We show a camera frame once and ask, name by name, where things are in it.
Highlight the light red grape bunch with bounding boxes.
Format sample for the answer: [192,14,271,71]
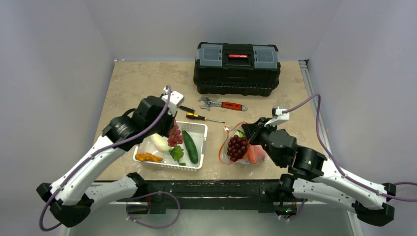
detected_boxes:
[167,120,183,147]

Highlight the purple grape bunch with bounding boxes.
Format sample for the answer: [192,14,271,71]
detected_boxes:
[226,135,249,162]

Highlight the clear zip top bag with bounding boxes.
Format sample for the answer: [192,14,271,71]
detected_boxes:
[218,121,267,165]

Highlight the white plastic basket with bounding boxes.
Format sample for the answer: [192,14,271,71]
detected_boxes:
[133,121,208,171]

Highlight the green cabbage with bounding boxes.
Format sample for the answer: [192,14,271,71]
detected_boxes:
[235,130,245,138]

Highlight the orange carrot green top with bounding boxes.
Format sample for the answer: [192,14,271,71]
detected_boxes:
[243,146,257,164]

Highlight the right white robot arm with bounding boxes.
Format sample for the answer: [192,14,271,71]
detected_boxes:
[242,118,396,227]

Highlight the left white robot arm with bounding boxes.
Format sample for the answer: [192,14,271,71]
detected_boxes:
[36,91,184,232]

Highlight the white radish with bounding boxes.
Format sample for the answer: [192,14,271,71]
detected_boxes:
[150,133,173,152]

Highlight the yellow black screwdriver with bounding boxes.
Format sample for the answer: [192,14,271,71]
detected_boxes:
[185,113,225,123]

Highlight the black hammer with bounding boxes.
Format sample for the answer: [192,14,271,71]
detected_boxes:
[179,106,195,113]

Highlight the green leafy vegetable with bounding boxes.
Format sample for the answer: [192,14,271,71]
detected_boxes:
[169,145,186,166]

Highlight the green cucumber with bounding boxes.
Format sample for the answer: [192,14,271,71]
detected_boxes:
[182,130,199,164]

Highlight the orange small fruit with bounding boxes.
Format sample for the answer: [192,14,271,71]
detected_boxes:
[134,152,163,163]

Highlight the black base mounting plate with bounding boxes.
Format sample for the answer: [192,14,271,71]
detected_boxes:
[123,179,302,216]

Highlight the black plastic toolbox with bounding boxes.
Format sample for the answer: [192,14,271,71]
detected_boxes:
[193,42,281,97]

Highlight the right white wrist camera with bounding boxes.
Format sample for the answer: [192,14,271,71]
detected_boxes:
[264,106,290,127]

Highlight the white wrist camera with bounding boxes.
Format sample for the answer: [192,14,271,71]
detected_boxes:
[264,106,290,127]
[161,89,185,117]

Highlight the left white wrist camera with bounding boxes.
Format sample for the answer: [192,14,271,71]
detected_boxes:
[161,89,185,117]

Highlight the adjustable wrench red handle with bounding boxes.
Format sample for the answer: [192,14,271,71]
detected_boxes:
[198,96,248,111]

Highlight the aluminium frame rail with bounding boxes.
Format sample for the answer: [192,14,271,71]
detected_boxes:
[67,181,355,206]

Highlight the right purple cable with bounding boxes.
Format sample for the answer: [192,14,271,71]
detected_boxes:
[282,93,417,203]

